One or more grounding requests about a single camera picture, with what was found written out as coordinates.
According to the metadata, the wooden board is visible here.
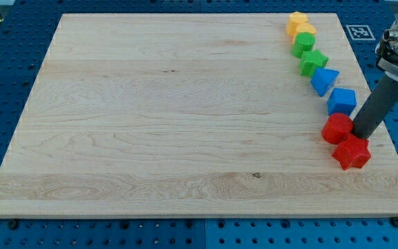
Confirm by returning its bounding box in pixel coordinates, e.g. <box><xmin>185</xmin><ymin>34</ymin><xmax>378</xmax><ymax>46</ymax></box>
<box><xmin>0</xmin><ymin>13</ymin><xmax>398</xmax><ymax>219</ymax></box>

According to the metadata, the green star block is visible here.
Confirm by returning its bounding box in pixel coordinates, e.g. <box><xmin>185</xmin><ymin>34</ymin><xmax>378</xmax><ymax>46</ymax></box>
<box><xmin>299</xmin><ymin>50</ymin><xmax>329</xmax><ymax>77</ymax></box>

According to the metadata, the blue triangular block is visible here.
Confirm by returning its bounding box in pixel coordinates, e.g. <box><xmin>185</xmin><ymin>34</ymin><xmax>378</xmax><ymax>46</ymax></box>
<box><xmin>310</xmin><ymin>67</ymin><xmax>340</xmax><ymax>97</ymax></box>

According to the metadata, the green cylinder block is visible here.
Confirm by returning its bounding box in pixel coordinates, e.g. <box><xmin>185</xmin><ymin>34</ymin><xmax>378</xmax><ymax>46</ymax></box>
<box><xmin>292</xmin><ymin>32</ymin><xmax>316</xmax><ymax>58</ymax></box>

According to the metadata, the red cylinder block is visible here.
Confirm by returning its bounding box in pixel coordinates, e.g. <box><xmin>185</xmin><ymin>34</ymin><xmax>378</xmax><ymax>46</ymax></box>
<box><xmin>321</xmin><ymin>113</ymin><xmax>353</xmax><ymax>145</ymax></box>

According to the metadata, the yellow cylinder block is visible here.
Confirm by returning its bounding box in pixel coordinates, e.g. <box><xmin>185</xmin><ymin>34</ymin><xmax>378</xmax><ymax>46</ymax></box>
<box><xmin>292</xmin><ymin>23</ymin><xmax>317</xmax><ymax>43</ymax></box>

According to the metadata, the blue cube block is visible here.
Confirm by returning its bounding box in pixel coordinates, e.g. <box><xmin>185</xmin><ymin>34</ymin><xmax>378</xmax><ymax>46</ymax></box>
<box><xmin>327</xmin><ymin>88</ymin><xmax>357</xmax><ymax>116</ymax></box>

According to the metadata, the yellow hexagon block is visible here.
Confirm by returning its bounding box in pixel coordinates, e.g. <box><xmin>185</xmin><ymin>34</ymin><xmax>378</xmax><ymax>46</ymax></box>
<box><xmin>286</xmin><ymin>12</ymin><xmax>309</xmax><ymax>35</ymax></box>

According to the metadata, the red star block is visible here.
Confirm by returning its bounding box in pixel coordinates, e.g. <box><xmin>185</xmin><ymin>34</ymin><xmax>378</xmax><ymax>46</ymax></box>
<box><xmin>332</xmin><ymin>133</ymin><xmax>372</xmax><ymax>170</ymax></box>

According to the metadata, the white fiducial marker tag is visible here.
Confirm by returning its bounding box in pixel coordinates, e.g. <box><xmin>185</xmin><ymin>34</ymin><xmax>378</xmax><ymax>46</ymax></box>
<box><xmin>346</xmin><ymin>24</ymin><xmax>375</xmax><ymax>41</ymax></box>

